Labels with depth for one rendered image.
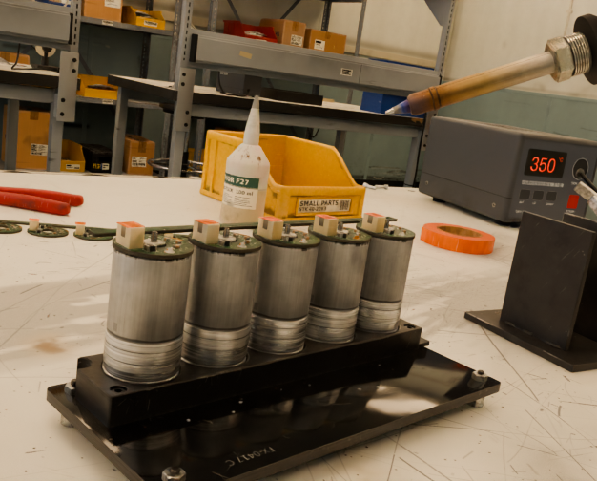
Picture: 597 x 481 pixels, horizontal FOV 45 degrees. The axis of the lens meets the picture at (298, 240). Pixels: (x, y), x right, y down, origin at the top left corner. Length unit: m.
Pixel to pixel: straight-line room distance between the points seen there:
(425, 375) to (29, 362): 0.15
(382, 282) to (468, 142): 0.51
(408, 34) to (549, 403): 5.99
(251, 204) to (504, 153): 0.30
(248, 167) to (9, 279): 0.22
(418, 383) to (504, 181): 0.48
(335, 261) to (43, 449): 0.12
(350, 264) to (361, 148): 5.79
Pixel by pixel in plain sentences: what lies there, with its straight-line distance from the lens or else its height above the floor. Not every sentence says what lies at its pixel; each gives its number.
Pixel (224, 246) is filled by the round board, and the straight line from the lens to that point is 0.23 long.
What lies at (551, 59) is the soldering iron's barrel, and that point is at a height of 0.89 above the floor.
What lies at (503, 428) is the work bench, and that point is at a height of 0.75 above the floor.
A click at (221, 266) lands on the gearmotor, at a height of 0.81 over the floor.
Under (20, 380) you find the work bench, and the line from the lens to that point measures 0.28.
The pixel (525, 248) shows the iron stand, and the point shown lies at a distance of 0.40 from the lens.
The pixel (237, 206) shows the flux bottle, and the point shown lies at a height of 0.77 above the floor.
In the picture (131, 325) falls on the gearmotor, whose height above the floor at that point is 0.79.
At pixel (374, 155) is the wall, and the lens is 6.16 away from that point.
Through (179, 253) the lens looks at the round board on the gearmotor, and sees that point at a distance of 0.22.
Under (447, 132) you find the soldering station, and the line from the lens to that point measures 0.82.
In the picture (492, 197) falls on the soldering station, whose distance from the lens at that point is 0.75.
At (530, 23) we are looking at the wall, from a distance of 6.10.
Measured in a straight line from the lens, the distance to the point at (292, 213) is 0.59.
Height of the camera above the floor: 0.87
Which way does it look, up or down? 13 degrees down
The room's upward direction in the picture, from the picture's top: 8 degrees clockwise
